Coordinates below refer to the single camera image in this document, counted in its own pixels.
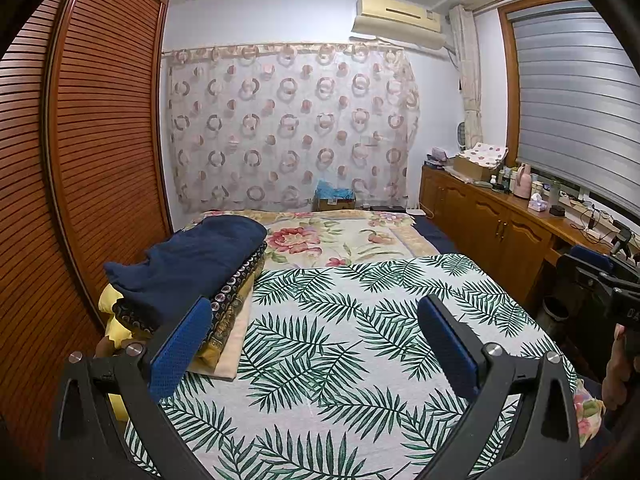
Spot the dark circle-patterned folded garment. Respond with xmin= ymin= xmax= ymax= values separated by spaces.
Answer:
xmin=112 ymin=240 xmax=266 ymax=341

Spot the beige tied side curtain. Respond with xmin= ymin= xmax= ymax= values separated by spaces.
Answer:
xmin=447 ymin=5 xmax=483 ymax=146

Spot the floral bed sheet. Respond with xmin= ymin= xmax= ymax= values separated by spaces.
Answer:
xmin=182 ymin=210 xmax=606 ymax=448

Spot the yellow pillow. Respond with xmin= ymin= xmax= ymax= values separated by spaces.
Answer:
xmin=97 ymin=285 xmax=131 ymax=421

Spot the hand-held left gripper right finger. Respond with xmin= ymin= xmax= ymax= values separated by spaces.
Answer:
xmin=416 ymin=294 xmax=583 ymax=480

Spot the green leaf-print blanket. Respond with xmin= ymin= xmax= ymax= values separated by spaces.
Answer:
xmin=122 ymin=252 xmax=576 ymax=480

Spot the sheer circle-print curtain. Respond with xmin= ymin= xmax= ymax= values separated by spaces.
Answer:
xmin=162 ymin=42 xmax=421 ymax=213

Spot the yellow folded garment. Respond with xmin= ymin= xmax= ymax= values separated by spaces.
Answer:
xmin=97 ymin=285 xmax=241 ymax=366

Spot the brown louvred wooden wardrobe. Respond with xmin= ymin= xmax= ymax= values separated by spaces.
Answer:
xmin=0 ymin=0 xmax=173 ymax=461

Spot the dark trash bin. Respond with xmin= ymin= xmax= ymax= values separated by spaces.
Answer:
xmin=542 ymin=294 xmax=573 ymax=323

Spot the wooden window frame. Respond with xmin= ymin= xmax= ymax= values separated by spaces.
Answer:
xmin=496 ymin=0 xmax=588 ymax=163

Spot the brown cardboard box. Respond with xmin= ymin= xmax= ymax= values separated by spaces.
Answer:
xmin=314 ymin=197 xmax=357 ymax=212

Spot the open cardboard box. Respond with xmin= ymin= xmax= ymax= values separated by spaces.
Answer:
xmin=452 ymin=156 xmax=493 ymax=182

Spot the blue plastic bag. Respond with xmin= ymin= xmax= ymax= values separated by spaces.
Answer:
xmin=315 ymin=180 xmax=353 ymax=201

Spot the person's right hand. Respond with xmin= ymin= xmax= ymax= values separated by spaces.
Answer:
xmin=602 ymin=324 xmax=640 ymax=411

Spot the beige wall air conditioner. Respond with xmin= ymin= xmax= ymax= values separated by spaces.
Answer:
xmin=350 ymin=0 xmax=446 ymax=51

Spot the navy blue printed t-shirt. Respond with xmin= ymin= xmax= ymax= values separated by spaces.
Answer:
xmin=103 ymin=215 xmax=268 ymax=331

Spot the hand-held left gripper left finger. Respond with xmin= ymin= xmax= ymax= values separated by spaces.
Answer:
xmin=46 ymin=296 xmax=221 ymax=480

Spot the white floral cloth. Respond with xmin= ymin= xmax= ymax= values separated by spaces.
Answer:
xmin=457 ymin=142 xmax=508 ymax=167

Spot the grey window blind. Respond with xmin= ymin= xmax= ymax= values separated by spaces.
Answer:
xmin=510 ymin=2 xmax=640 ymax=216

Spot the wooden sideboard cabinet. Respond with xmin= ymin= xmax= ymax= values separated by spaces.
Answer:
xmin=419 ymin=162 xmax=640 ymax=321

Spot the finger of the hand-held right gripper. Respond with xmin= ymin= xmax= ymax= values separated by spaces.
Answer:
xmin=556 ymin=254 xmax=608 ymax=291
xmin=570 ymin=245 xmax=615 ymax=273

